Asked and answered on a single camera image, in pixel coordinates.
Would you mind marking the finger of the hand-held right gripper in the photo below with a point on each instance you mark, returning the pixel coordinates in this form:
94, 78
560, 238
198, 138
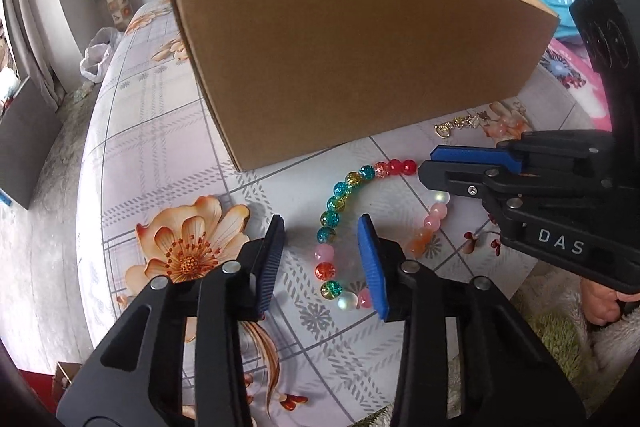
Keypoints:
450, 179
465, 154

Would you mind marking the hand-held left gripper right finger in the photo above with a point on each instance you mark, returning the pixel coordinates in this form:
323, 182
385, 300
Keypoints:
374, 267

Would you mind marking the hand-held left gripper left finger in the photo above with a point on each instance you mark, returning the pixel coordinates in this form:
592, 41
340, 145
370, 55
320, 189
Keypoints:
267, 267

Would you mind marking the gold butterfly charm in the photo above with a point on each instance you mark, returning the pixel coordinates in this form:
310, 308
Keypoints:
482, 117

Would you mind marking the brown cardboard box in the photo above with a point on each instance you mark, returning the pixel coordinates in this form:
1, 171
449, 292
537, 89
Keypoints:
350, 57

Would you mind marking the person's right hand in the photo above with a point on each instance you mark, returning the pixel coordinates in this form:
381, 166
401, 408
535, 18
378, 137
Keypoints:
600, 304

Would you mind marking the white green fluffy blanket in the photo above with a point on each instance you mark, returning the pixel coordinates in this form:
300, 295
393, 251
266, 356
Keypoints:
555, 322

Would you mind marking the brown paper bag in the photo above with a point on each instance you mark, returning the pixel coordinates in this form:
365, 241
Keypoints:
62, 377

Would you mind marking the white plastic bag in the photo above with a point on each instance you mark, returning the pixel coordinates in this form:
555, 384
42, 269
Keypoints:
97, 57

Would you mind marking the dark grey cabinet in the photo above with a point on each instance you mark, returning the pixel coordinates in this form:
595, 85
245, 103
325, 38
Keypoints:
25, 147

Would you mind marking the grey window curtain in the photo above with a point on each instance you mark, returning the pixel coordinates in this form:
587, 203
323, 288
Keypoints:
35, 32

